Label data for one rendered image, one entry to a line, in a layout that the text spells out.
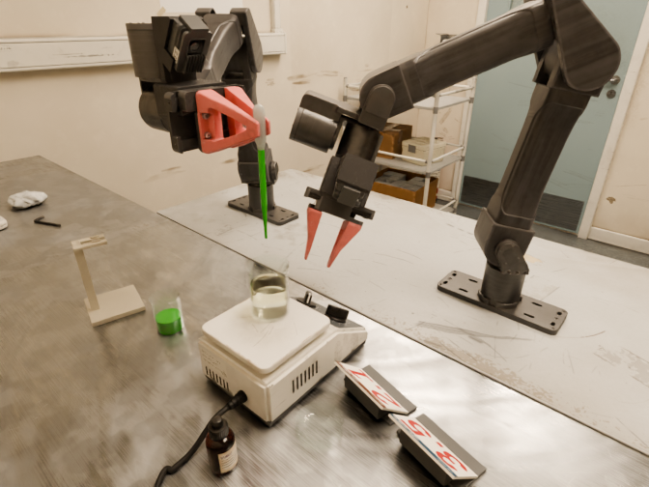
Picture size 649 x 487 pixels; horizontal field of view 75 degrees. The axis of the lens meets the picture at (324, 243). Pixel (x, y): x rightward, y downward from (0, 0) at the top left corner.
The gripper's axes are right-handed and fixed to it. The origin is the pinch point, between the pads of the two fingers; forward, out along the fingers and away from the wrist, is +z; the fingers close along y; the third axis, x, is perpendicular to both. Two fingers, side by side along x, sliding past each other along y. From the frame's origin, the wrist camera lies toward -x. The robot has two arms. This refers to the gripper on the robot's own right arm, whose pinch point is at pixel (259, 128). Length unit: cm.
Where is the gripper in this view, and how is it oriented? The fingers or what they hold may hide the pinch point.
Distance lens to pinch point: 47.1
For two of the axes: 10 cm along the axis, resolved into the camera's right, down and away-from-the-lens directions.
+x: 0.0, 8.9, 4.5
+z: 7.6, 2.9, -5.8
